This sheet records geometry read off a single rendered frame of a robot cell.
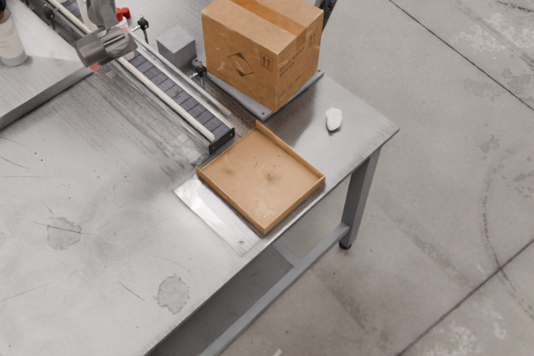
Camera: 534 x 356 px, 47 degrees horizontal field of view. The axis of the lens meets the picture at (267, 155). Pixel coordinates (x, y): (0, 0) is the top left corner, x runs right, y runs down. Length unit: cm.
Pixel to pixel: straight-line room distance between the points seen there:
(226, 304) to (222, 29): 103
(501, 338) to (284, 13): 157
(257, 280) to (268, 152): 64
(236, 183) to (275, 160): 15
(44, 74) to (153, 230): 70
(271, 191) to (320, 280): 87
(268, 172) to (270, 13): 49
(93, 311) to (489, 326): 162
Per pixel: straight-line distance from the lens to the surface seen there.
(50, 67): 221
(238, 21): 190
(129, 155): 197
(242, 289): 237
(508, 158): 317
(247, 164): 190
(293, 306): 258
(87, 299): 176
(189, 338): 231
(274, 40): 184
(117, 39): 158
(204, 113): 197
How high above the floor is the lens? 240
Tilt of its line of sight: 55 degrees down
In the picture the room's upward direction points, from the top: 1 degrees clockwise
